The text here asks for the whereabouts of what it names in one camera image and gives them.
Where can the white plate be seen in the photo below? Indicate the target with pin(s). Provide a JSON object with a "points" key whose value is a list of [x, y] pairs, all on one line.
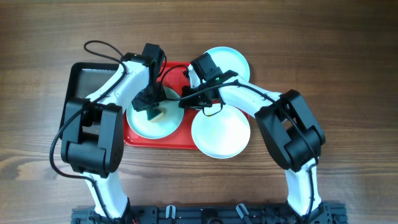
{"points": [[221, 132]]}

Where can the black metal tray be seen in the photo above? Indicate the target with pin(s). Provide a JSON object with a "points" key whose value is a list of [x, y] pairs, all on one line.
{"points": [[86, 78]]}

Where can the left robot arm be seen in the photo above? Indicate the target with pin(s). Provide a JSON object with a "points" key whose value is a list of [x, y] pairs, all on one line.
{"points": [[92, 126]]}

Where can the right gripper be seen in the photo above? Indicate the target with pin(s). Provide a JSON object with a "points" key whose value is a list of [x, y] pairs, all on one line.
{"points": [[188, 101]]}

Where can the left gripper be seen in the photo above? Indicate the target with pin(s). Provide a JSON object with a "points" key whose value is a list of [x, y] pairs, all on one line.
{"points": [[139, 104]]}

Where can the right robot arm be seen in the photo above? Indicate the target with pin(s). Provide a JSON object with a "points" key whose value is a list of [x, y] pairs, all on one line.
{"points": [[292, 135]]}

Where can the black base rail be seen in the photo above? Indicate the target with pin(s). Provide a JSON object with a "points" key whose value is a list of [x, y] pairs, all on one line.
{"points": [[241, 213]]}

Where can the red plastic tray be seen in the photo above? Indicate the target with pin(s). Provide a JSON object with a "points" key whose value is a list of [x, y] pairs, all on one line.
{"points": [[181, 138]]}

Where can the light blue plate top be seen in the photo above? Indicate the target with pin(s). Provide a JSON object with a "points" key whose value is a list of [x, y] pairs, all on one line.
{"points": [[228, 58]]}

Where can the light blue plate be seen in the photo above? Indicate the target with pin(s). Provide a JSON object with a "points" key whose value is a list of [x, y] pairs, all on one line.
{"points": [[171, 119], [228, 58]]}

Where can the green yellow sponge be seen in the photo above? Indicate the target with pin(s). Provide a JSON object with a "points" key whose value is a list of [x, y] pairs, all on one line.
{"points": [[153, 115]]}

